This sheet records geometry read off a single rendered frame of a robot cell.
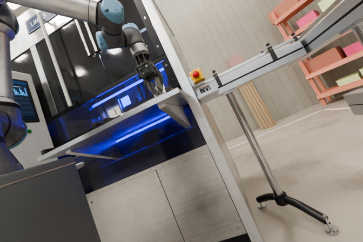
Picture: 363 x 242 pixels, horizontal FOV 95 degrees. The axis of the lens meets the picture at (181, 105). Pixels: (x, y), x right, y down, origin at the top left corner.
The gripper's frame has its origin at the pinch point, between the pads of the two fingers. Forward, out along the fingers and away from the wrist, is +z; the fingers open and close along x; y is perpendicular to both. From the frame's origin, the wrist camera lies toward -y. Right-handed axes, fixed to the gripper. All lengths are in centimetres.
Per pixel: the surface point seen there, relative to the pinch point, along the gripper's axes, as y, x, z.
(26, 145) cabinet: -6, -89, -11
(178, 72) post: -26.9, 8.9, -14.4
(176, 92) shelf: 13.2, 10.1, 5.1
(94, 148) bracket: -7.0, -47.5, 8.5
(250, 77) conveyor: -38, 47, 6
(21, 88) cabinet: -12, -89, -49
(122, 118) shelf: 13.2, -13.6, 5.0
